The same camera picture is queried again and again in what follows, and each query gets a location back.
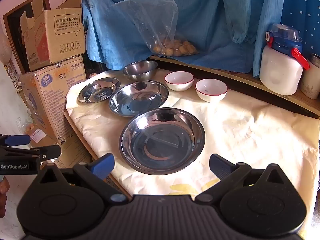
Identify steel cup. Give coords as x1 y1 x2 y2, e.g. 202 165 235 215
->
309 53 320 68

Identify white bowl red rim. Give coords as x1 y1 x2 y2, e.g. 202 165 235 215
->
164 71 195 92
195 78 228 103

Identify blue dotted cloth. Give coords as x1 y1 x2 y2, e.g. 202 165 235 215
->
282 0 320 57

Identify flat cardboard box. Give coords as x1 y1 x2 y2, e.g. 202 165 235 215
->
30 127 93 169

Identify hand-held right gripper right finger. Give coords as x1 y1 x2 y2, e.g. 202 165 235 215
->
195 154 288 203

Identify steel bowl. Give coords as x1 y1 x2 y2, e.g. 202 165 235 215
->
122 61 158 82

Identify blue garment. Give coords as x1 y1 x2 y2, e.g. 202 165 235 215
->
72 0 285 78

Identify cream tablecloth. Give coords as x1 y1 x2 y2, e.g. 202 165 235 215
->
65 66 320 240

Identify open cardboard box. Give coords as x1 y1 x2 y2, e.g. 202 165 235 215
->
19 0 87 72

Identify person's left hand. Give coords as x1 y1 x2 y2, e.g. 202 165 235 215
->
0 177 10 215

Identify wooden table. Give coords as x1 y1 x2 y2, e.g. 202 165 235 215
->
64 110 133 200

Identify large printed cardboard box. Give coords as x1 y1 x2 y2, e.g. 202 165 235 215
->
20 62 87 145

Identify white bottle blue lid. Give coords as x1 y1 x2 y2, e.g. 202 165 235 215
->
259 23 311 96

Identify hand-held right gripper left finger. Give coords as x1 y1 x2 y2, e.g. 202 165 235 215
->
37 153 128 202

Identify clear bag of nuts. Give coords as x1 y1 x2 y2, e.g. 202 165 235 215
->
110 0 199 57

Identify small steel plate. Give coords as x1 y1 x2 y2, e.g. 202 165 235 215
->
77 77 121 104

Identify medium steel plate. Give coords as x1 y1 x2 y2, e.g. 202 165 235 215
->
109 81 169 117

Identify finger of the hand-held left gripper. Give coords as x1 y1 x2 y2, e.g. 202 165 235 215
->
0 144 62 161
0 134 31 147

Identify white printed cup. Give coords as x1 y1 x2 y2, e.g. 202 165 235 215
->
299 66 320 100

